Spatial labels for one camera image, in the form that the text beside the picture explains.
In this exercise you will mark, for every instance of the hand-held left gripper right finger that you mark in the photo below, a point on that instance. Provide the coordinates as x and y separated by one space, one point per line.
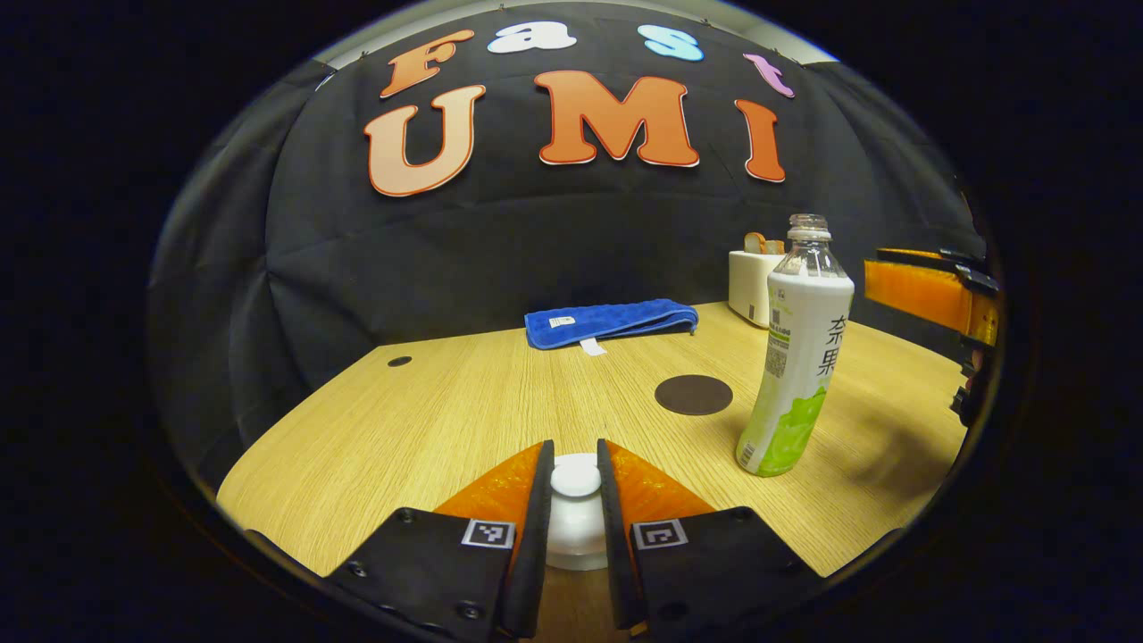
612 536

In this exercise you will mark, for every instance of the blue towel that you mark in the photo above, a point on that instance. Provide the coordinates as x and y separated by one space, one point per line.
616 320

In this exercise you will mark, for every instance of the dark round coaster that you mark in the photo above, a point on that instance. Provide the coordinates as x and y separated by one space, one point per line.
694 395

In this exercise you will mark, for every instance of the white toaster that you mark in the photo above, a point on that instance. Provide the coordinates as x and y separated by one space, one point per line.
750 286

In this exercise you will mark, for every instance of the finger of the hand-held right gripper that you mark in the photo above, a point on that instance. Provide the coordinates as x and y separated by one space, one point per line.
920 290

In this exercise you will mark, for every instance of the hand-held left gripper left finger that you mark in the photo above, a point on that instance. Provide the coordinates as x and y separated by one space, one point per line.
538 536

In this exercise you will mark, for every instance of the white teacup lid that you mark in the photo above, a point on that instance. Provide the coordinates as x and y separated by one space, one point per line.
576 500

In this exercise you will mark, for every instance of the white green label water bottle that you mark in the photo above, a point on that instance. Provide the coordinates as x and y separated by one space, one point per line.
799 357

